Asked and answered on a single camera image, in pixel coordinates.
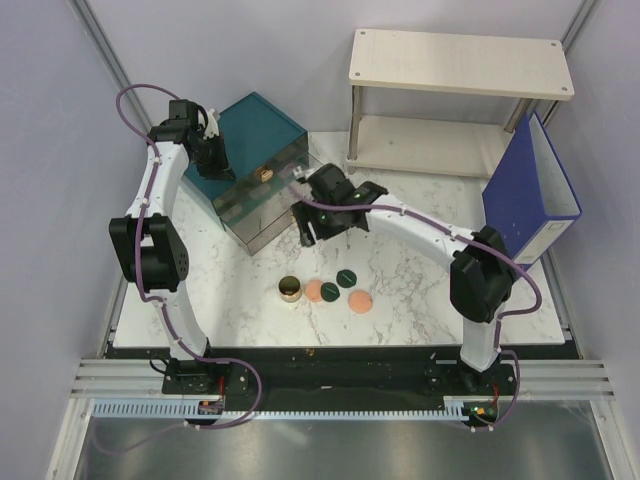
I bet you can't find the teal drawer organizer box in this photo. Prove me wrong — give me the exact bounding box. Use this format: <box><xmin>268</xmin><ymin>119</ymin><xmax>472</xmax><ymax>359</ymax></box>
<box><xmin>185</xmin><ymin>92</ymin><xmax>308</xmax><ymax>209</ymax></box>

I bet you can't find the gold round jar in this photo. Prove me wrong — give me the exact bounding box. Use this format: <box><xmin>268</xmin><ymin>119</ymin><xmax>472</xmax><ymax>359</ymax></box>
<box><xmin>277</xmin><ymin>275</ymin><xmax>302</xmax><ymax>303</ymax></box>

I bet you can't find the dark green puff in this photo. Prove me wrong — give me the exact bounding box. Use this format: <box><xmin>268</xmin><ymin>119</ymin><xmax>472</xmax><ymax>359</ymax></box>
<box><xmin>320</xmin><ymin>282</ymin><xmax>340</xmax><ymax>303</ymax></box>
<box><xmin>336</xmin><ymin>269</ymin><xmax>358</xmax><ymax>289</ymax></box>

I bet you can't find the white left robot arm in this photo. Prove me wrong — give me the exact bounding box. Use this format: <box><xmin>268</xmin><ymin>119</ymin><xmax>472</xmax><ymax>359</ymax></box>
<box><xmin>109</xmin><ymin>99</ymin><xmax>236</xmax><ymax>394</ymax></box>

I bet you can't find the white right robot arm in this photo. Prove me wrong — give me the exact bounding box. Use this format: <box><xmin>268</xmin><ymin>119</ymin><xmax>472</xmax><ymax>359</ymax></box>
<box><xmin>292</xmin><ymin>164</ymin><xmax>515</xmax><ymax>394</ymax></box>

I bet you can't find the peach sponge left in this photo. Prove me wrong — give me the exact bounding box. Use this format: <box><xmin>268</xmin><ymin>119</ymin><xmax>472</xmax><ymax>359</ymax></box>
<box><xmin>305</xmin><ymin>279</ymin><xmax>323</xmax><ymax>303</ymax></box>

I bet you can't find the peach sponge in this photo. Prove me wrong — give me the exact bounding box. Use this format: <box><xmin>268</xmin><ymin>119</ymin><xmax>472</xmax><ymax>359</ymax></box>
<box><xmin>305</xmin><ymin>279</ymin><xmax>323</xmax><ymax>303</ymax></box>
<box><xmin>348</xmin><ymin>290</ymin><xmax>373</xmax><ymax>314</ymax></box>

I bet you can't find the peach sponge right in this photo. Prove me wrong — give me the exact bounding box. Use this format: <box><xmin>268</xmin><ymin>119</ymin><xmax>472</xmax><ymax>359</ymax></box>
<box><xmin>348</xmin><ymin>290</ymin><xmax>373</xmax><ymax>314</ymax></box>

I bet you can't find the blue lever arch binder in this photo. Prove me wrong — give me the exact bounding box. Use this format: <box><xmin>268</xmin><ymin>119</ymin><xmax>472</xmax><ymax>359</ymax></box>
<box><xmin>482</xmin><ymin>114</ymin><xmax>582</xmax><ymax>269</ymax></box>

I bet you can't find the beige two-tier shelf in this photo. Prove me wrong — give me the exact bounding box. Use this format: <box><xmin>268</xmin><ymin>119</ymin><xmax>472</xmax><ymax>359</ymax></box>
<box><xmin>346</xmin><ymin>29</ymin><xmax>574</xmax><ymax>179</ymax></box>

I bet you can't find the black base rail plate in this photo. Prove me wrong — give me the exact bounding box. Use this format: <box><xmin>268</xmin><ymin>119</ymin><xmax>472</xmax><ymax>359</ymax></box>
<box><xmin>162</xmin><ymin>358</ymin><xmax>515</xmax><ymax>397</ymax></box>

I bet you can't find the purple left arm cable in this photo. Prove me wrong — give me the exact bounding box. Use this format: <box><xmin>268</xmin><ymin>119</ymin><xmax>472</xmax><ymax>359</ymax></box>
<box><xmin>92</xmin><ymin>81</ymin><xmax>264</xmax><ymax>455</ymax></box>

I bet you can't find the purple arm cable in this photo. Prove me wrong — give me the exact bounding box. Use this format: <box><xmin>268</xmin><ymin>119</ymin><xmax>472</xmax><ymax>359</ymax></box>
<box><xmin>92</xmin><ymin>81</ymin><xmax>264</xmax><ymax>455</ymax></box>
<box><xmin>290</xmin><ymin>164</ymin><xmax>544</xmax><ymax>434</ymax></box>

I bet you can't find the light blue cable duct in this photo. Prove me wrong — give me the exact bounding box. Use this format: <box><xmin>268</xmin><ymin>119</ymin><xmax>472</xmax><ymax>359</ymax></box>
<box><xmin>91</xmin><ymin>398</ymin><xmax>496</xmax><ymax>421</ymax></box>

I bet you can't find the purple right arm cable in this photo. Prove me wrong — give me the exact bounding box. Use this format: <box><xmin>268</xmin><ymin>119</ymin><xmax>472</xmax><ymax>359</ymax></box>
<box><xmin>290</xmin><ymin>164</ymin><xmax>544</xmax><ymax>434</ymax></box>

